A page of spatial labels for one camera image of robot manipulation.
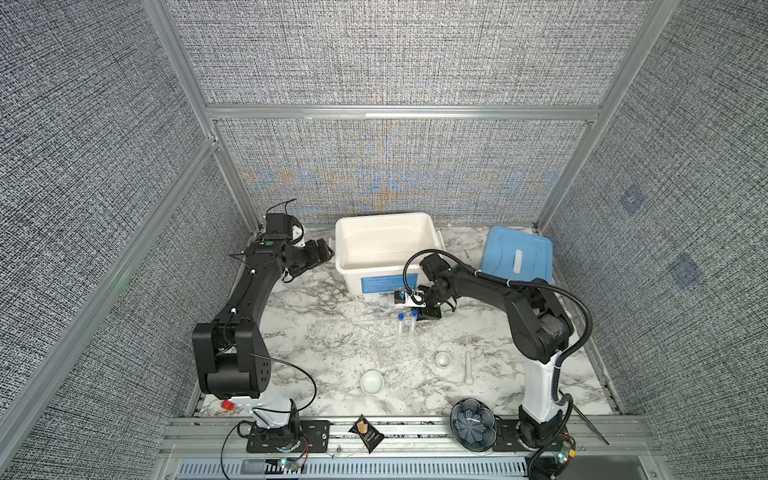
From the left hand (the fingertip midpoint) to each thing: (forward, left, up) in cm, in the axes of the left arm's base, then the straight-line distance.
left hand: (322, 257), depth 87 cm
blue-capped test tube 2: (-18, -25, -4) cm, 31 cm away
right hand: (-8, -28, -18) cm, 34 cm away
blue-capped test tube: (-19, -21, -3) cm, 29 cm away
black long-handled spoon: (-43, -68, -17) cm, 82 cm away
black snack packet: (-44, -12, -16) cm, 48 cm away
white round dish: (-31, -13, -17) cm, 38 cm away
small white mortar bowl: (-26, -34, -17) cm, 46 cm away
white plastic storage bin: (+15, -15, -15) cm, 26 cm away
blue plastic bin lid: (+11, -68, -16) cm, 70 cm away
